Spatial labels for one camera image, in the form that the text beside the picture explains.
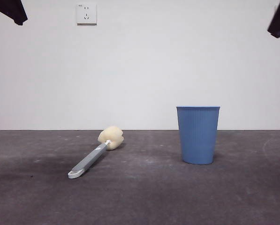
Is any grey-handled cream sponge cup brush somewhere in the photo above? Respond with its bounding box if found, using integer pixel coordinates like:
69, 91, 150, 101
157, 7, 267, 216
67, 126, 124, 180

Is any blue ribbed plastic cup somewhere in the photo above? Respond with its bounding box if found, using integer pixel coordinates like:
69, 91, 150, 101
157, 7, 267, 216
176, 105, 221, 165

